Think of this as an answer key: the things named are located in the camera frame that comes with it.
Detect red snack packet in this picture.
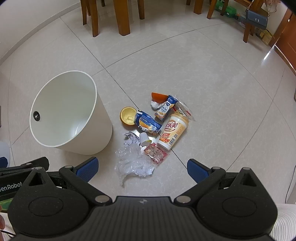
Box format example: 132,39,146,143
143,142,170,165

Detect beige milk tea cup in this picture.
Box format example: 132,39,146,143
157,112,189,151

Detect small blue juice carton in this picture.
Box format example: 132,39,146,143
154,95,178,122

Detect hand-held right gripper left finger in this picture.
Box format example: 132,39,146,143
17,157,112,208

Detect wooden dining table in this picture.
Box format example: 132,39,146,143
114,0,131,37

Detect white ribbed clothing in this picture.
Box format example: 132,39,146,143
270,203,296,241

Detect brown wooden cabinet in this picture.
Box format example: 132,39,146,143
269,7,296,77

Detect wooden table and chair legs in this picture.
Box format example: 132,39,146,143
80,0,103,37

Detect white paper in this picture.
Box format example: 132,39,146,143
124,131,141,147

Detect clear wrapper with red label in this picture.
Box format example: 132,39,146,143
173,101,195,121

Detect blue-grey handbag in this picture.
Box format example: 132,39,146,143
245,9,269,30

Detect wooden chair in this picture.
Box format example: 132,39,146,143
137,0,145,20
242,0,265,44
193,0,218,20

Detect small white cup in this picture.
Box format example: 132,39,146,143
139,133,152,147

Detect white plastic trash bin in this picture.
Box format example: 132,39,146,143
29,71,113,156

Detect hollow orange peel cup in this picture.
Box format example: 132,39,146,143
120,107,137,126

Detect orange peel half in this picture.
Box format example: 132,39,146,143
151,92,169,104

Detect black cable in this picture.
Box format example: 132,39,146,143
285,164,296,202

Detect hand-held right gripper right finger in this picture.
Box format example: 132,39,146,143
174,159,265,208

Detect clear plastic bag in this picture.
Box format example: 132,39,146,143
114,145,155,187

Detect large blue juice carton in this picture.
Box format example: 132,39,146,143
134,109,162,136

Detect yellow cardboard boxes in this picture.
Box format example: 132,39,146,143
258,29,275,46

